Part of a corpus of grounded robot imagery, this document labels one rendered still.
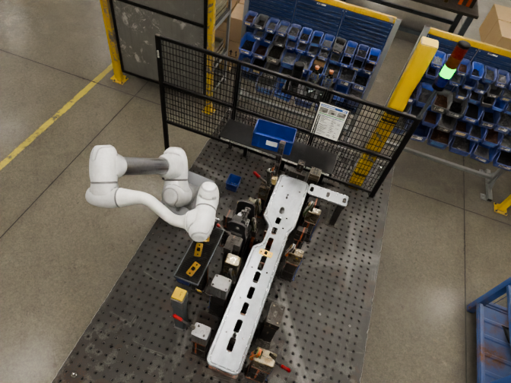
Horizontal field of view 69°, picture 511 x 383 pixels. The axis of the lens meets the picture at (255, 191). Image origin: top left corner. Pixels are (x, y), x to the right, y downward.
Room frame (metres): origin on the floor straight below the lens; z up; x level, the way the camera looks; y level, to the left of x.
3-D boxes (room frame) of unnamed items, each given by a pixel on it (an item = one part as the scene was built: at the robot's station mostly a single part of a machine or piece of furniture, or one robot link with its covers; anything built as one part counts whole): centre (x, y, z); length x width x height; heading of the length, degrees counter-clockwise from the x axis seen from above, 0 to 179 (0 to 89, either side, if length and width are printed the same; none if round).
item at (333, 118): (2.14, -0.42, 1.30); 0.23 x 0.02 x 0.31; 80
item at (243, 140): (2.08, -0.10, 1.02); 0.90 x 0.22 x 0.03; 80
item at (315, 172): (1.86, -0.40, 0.88); 0.08 x 0.08 x 0.36; 80
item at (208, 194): (1.09, 0.22, 1.54); 0.13 x 0.11 x 0.16; 3
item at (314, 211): (1.52, -0.41, 0.87); 0.12 x 0.09 x 0.35; 80
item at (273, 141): (2.09, -0.05, 1.10); 0.30 x 0.17 x 0.13; 85
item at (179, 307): (0.73, 0.28, 0.92); 0.08 x 0.08 x 0.44; 80
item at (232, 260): (1.02, 0.04, 0.89); 0.13 x 0.11 x 0.38; 80
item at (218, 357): (1.14, -0.14, 1.00); 1.38 x 0.22 x 0.02; 170
